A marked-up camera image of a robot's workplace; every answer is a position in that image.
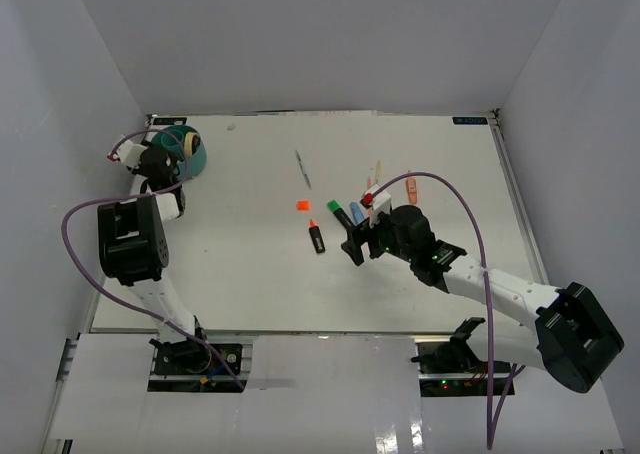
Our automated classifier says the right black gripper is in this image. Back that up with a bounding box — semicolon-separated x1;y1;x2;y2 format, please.
341;208;416;267

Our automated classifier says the black highlighter green cap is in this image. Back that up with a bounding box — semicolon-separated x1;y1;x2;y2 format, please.
327;200;354;231

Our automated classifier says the black highlighter orange tip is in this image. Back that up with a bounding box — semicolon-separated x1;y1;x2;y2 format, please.
308;219;326;254

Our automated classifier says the beige tape roll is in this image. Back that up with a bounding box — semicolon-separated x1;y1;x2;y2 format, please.
183;131;201;159

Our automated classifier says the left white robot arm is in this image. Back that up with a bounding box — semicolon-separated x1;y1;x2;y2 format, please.
97;141;212;373

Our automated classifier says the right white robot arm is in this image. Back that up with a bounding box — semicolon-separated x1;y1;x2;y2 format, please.
341;206;624;393

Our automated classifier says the blue correction tape dispenser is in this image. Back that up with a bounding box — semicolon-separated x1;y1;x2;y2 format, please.
349;202;365;225

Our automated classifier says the teal round organizer container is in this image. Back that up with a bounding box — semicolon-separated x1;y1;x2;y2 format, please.
151;125;207;180

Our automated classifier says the green clear pen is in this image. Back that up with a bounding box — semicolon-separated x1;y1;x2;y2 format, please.
294;150;312;191

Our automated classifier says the blue label sticker right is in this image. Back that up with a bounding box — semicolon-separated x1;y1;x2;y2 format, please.
452;116;488;125

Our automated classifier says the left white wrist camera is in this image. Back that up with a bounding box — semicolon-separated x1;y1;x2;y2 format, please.
107;140;146;169

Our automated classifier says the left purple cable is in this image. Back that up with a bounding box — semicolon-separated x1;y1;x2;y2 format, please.
61;129;247;393

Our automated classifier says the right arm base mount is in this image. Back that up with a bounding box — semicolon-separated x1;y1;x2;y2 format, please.
411;317;489;398

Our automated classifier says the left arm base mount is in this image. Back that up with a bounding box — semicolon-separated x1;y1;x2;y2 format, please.
147;339;247;394

